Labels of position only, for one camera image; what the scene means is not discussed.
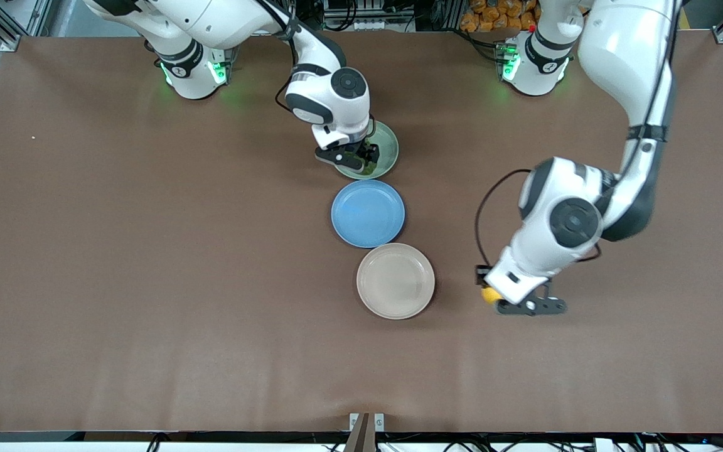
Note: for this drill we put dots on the yellow lemon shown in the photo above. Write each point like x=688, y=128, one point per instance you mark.
x=491, y=295

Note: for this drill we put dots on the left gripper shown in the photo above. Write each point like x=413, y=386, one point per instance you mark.
x=480, y=274

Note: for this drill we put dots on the beige plate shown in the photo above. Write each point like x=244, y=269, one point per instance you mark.
x=395, y=281

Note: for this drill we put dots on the blue plate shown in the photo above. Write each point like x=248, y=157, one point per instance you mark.
x=368, y=213

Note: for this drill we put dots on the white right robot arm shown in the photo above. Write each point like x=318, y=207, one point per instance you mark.
x=211, y=19

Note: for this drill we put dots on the background equipment rack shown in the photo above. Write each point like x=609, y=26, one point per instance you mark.
x=361, y=19

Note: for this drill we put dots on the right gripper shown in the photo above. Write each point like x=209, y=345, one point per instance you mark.
x=363, y=149

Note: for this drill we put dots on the pale green plate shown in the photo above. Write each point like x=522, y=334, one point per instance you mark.
x=383, y=147

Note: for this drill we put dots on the bag of orange fruit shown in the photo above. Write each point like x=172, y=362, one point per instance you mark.
x=487, y=16

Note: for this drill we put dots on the small metal table bracket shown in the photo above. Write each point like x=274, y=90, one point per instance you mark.
x=353, y=420

